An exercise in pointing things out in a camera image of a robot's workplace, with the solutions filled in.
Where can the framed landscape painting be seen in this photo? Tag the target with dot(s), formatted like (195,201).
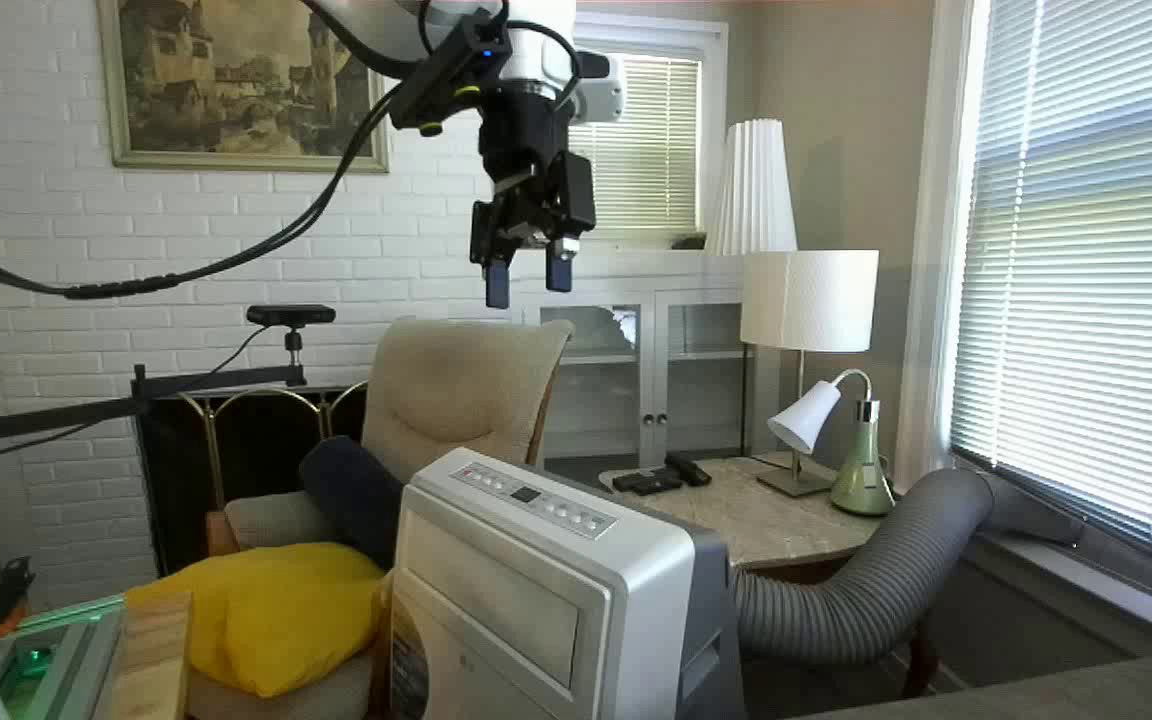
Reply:
(229,81)

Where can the white portable air conditioner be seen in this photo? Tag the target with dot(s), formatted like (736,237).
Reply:
(537,600)

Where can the black remote control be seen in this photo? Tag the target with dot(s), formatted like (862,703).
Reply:
(643,481)
(688,468)

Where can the white glass door cabinet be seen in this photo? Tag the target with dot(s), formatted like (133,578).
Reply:
(656,387)

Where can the black camera on tripod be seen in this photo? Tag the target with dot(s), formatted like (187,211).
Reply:
(290,313)

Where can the black tripod boom bar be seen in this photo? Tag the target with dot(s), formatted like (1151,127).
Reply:
(69,413)

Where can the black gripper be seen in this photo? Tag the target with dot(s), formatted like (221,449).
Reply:
(537,172)

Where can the small window with blind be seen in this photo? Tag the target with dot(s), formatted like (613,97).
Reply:
(656,145)

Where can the white window blind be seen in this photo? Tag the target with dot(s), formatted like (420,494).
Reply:
(1098,264)

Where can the yellow pillow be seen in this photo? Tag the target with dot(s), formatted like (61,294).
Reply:
(280,613)

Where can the dark blue pillow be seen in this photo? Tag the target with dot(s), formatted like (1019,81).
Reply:
(348,494)

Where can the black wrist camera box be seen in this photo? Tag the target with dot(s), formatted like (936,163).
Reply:
(449,74)

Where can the light wooden board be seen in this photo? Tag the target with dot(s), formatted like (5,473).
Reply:
(148,665)

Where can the white drum shade table lamp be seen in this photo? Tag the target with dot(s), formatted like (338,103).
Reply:
(808,301)

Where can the marble top side table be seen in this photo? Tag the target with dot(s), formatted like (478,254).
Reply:
(750,514)

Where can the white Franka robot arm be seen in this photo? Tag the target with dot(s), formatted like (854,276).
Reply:
(541,33)

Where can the green lit control box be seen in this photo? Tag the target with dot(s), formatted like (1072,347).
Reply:
(41,663)

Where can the beige armchair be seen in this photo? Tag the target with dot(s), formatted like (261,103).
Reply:
(468,387)

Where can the grey green sofa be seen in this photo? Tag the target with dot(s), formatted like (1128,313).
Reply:
(1069,685)

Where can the black fireplace screen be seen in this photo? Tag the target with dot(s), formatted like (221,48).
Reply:
(258,455)

